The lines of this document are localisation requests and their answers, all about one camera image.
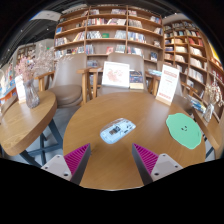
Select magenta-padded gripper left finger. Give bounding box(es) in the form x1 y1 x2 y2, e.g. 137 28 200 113
40 143 92 186

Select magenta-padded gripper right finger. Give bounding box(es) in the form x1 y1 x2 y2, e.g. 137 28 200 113
131 143 184 186

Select transparent computer mouse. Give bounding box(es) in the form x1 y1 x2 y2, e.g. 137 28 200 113
99 117 137 145

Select green wavy-edged mouse pad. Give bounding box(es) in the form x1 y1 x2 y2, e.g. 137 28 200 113
165 112 203 150

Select round wooden side table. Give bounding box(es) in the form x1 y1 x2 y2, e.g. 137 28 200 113
0 90 64 168
191 106 224 159

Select blue magazine pile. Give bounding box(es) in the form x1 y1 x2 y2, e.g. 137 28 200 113
187 94 207 114

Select glass vase pink dried flowers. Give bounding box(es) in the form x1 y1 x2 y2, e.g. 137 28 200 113
13 46 54 109

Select white sign on wooden stand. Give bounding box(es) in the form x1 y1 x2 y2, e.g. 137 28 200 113
155 64 181 107

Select dark blue book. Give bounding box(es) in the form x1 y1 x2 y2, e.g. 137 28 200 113
129 70 145 90

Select flat stack of books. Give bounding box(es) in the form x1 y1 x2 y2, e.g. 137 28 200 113
148 68 163 78

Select small white table card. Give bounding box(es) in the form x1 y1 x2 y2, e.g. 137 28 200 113
14 74 28 104

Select white picture board red print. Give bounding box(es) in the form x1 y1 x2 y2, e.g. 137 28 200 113
101 60 131 89

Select low colourful book display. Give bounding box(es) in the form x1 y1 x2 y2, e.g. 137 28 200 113
0 61 16 101

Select distant wooden bookshelf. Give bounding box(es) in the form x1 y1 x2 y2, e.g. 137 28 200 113
14 44 36 63

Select curved wooden bookshelf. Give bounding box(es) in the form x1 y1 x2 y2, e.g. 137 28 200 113
162 18 224 124

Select tall wooden bookshelf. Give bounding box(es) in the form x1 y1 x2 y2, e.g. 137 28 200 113
53 4 165 73

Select white ceiling panel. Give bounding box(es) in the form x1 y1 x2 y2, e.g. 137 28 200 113
31 9 63 23

